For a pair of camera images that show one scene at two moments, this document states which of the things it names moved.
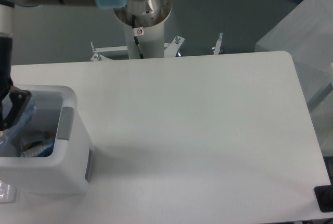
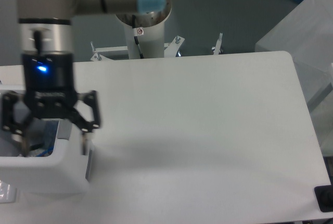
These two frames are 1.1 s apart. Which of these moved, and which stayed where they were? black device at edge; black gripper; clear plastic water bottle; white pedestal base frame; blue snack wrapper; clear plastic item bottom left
Moved: black gripper; clear plastic water bottle
Stayed: clear plastic item bottom left; blue snack wrapper; white pedestal base frame; black device at edge
